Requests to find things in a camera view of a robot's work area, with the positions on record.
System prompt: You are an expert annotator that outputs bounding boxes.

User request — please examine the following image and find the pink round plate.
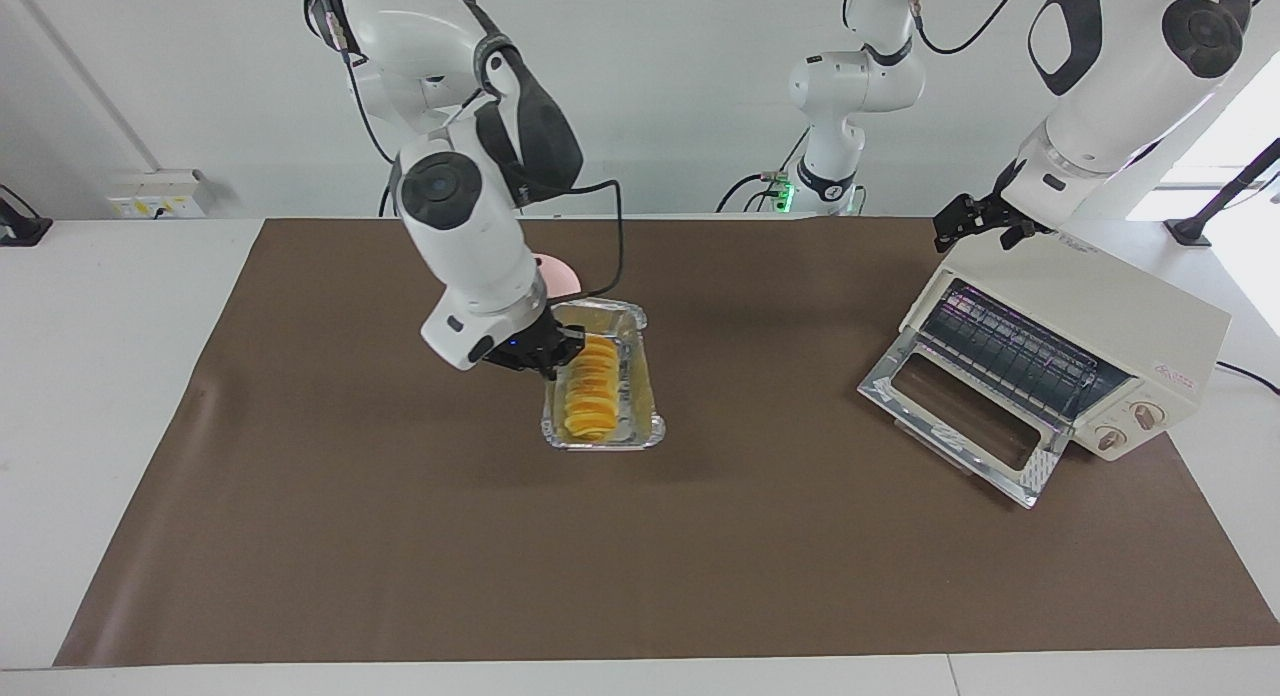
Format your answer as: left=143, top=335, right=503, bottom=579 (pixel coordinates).
left=535, top=254, right=582, bottom=299

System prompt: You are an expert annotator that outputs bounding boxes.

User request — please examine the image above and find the yellow twisted bread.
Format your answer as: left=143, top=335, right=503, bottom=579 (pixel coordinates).
left=562, top=334, right=619, bottom=443

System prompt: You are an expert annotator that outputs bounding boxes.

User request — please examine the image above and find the metal oven rack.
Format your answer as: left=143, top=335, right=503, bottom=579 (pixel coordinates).
left=920, top=281, right=1113, bottom=419

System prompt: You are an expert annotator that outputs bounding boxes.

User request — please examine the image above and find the black pole stand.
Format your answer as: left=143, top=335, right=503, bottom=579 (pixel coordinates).
left=1165, top=138, right=1280, bottom=247

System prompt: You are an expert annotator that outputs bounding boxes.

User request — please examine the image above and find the black clamp stand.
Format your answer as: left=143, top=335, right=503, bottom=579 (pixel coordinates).
left=0, top=184, right=53, bottom=247

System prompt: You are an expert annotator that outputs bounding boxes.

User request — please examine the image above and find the black left base cable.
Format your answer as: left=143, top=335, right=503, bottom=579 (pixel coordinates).
left=716, top=126, right=813, bottom=214

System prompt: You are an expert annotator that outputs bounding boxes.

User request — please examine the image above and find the glass oven door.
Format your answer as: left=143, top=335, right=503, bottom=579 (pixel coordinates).
left=858, top=336, right=1073, bottom=509

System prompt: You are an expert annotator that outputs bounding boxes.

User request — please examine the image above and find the cream toaster oven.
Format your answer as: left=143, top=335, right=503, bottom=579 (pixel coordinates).
left=900, top=231, right=1232, bottom=463

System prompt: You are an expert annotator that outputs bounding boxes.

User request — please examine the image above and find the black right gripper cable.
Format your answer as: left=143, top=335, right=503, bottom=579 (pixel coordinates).
left=320, top=0, right=627, bottom=303

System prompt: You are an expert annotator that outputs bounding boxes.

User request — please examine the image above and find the aluminium foil tray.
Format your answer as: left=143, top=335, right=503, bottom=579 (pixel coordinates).
left=541, top=299, right=667, bottom=452

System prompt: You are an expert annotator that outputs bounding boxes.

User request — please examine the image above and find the black oven power cable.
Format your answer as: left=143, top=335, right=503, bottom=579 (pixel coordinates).
left=1215, top=361, right=1280, bottom=395

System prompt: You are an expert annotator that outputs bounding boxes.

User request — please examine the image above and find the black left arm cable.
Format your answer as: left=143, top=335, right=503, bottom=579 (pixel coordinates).
left=905, top=0, right=1031, bottom=55

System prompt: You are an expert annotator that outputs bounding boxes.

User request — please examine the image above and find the brown table mat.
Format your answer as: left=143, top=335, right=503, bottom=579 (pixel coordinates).
left=53, top=216, right=1280, bottom=667

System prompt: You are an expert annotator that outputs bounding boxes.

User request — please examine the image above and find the white wall socket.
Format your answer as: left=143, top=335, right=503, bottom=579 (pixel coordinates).
left=108, top=169, right=208, bottom=220

